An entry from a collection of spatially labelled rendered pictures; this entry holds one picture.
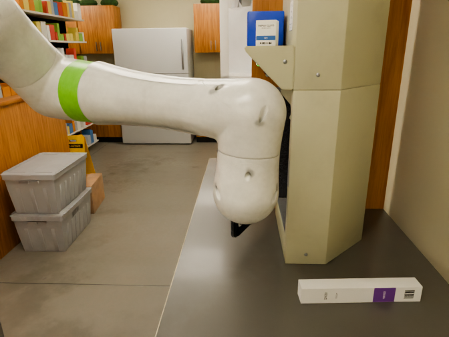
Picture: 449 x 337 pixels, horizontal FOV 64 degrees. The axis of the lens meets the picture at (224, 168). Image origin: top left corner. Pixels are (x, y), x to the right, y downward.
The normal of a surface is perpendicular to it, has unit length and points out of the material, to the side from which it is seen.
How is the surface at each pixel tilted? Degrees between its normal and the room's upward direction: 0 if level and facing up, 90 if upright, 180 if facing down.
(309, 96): 90
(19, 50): 110
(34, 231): 95
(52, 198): 95
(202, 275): 0
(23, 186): 95
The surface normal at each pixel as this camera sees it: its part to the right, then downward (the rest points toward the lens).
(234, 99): -0.47, -0.21
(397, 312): -0.01, -0.95
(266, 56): -0.05, 0.32
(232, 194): -0.42, 0.16
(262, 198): 0.38, 0.21
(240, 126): -0.37, 0.37
